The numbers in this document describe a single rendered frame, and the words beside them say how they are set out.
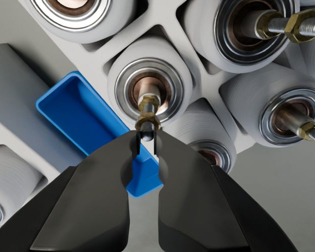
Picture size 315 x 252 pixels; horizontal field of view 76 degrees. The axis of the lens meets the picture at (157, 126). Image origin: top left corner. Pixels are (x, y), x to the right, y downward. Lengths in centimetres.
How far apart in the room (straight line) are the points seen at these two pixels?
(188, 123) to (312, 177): 57
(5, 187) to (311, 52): 47
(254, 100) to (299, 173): 52
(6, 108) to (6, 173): 11
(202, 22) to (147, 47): 6
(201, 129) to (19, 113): 31
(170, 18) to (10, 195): 34
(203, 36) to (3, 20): 43
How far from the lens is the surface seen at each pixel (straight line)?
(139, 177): 54
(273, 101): 26
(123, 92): 22
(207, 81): 30
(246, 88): 29
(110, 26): 22
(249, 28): 21
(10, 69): 49
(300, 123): 26
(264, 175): 70
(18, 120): 42
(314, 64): 35
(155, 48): 22
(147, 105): 18
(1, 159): 42
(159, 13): 28
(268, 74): 29
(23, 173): 41
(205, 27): 22
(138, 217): 75
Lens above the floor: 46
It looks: 62 degrees down
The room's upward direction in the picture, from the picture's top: 177 degrees clockwise
